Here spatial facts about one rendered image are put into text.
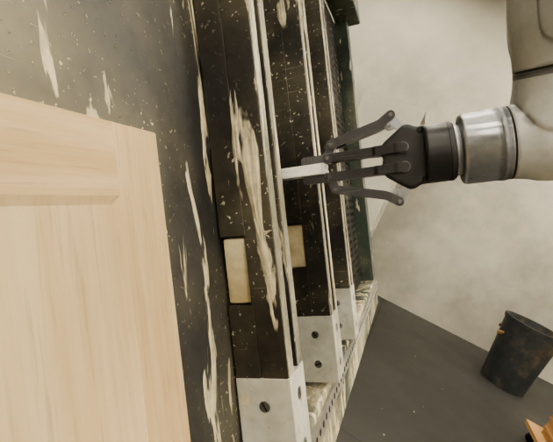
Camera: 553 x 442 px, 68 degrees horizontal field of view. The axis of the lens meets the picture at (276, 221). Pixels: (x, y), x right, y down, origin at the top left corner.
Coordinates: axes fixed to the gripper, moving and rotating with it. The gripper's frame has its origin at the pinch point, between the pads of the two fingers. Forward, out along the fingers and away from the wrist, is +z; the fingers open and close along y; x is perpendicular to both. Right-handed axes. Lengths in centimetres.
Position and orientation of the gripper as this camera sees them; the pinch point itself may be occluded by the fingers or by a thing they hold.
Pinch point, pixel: (302, 172)
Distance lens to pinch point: 58.8
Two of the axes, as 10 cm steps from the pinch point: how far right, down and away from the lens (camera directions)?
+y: -1.1, -9.9, -0.2
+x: -3.1, 0.5, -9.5
